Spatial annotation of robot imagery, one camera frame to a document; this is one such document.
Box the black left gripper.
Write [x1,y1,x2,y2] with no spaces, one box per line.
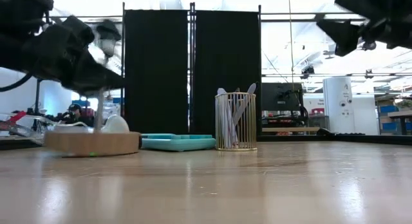
[0,23,126,97]

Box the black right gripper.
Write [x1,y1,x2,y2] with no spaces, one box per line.
[316,0,412,57]

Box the white light bulb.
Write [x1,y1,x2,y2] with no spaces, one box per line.
[101,114,130,134]

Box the person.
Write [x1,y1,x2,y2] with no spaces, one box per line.
[59,103,96,127]

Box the black divider panel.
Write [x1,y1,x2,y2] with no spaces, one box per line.
[123,8,190,135]
[192,8,262,136]

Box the black tripod stand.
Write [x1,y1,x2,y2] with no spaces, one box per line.
[30,78,45,135]

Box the red tool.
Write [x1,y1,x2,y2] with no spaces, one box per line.
[5,110,27,126]

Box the white cabinet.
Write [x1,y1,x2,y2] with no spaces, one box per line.
[352,94,380,135]

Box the small blue storage bin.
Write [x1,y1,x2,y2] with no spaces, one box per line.
[379,104,400,114]

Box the black monitor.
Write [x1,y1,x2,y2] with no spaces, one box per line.
[261,82,304,112]

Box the teal calculator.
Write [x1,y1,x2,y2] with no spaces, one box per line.
[140,133,217,153]

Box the wooden background table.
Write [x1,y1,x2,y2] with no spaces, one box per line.
[387,109,412,135]

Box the long blue storage bin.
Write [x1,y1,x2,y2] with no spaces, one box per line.
[381,122,412,132]

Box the white pen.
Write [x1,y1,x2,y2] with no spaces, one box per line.
[216,87,239,148]

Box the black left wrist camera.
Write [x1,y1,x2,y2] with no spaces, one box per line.
[61,15,96,50]

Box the thin hanging cable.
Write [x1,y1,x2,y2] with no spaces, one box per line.
[287,0,295,89]

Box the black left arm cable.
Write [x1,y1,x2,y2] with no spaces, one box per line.
[0,71,33,93]

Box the gold wire pen holder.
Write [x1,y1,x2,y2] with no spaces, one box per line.
[214,91,258,152]

